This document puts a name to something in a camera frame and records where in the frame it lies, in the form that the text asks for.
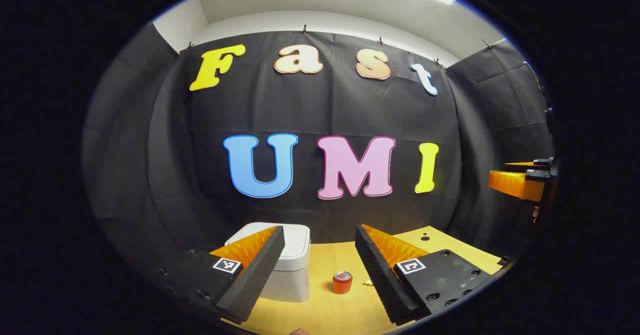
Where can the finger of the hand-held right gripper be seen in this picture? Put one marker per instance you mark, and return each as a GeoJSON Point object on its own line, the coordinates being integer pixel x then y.
{"type": "Point", "coordinates": [530, 163]}
{"type": "Point", "coordinates": [515, 184]}

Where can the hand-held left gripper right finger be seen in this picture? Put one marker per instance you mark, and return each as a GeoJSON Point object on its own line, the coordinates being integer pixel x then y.
{"type": "Point", "coordinates": [377, 270]}

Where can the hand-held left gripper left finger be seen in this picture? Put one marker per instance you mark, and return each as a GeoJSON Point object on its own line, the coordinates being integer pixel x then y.
{"type": "Point", "coordinates": [260, 270]}

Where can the white desktop garbage bin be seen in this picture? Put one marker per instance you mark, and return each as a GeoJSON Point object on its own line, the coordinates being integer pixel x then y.
{"type": "Point", "coordinates": [292, 270]}

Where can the red pop can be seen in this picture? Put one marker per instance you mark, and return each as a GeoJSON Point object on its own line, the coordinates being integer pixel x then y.
{"type": "Point", "coordinates": [342, 283]}

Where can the wooden desktop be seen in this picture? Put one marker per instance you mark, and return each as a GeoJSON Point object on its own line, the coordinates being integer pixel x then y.
{"type": "Point", "coordinates": [330, 310]}

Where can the black backdrop cloth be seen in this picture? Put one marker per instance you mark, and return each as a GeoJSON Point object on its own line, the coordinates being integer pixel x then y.
{"type": "Point", "coordinates": [320, 110]}

